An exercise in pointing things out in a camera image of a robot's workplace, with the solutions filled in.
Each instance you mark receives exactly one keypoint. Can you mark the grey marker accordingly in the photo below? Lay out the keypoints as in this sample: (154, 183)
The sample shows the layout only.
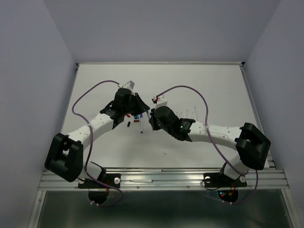
(148, 115)

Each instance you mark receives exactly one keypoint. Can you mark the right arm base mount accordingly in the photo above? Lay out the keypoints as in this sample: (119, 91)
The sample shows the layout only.
(226, 187)

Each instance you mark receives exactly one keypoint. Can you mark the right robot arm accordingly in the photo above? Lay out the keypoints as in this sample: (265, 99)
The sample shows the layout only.
(242, 148)

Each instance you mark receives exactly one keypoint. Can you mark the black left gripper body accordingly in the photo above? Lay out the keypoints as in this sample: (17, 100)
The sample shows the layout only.
(135, 107)

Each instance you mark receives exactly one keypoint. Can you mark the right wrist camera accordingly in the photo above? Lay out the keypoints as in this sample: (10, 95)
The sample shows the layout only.
(159, 101)

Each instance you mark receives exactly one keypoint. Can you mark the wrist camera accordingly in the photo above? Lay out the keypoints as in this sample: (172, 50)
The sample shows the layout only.
(159, 101)
(128, 85)

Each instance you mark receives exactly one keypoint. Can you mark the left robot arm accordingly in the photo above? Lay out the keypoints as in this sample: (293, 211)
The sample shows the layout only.
(65, 157)

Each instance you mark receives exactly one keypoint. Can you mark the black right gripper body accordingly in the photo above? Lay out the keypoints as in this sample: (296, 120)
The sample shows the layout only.
(156, 125)

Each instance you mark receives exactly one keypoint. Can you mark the navy blue marker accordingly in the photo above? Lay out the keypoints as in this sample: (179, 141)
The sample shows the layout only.
(141, 123)

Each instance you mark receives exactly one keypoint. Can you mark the aluminium front rail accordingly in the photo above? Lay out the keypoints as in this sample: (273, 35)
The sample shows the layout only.
(165, 179)

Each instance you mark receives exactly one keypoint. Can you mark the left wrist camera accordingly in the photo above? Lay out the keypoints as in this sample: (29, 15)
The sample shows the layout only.
(128, 85)

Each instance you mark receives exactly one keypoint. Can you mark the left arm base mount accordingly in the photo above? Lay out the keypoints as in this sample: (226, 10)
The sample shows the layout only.
(99, 183)

